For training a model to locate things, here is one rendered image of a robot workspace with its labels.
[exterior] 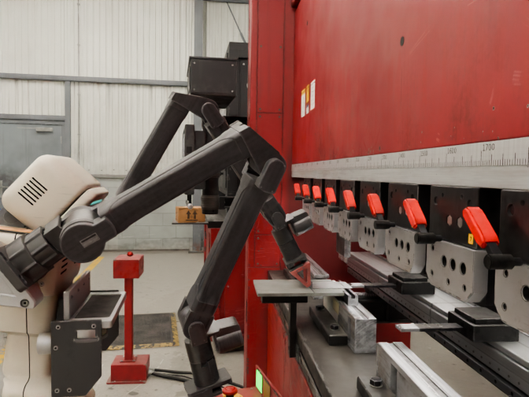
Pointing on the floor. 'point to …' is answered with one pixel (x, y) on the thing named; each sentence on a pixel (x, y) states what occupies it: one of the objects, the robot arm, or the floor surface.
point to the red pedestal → (122, 265)
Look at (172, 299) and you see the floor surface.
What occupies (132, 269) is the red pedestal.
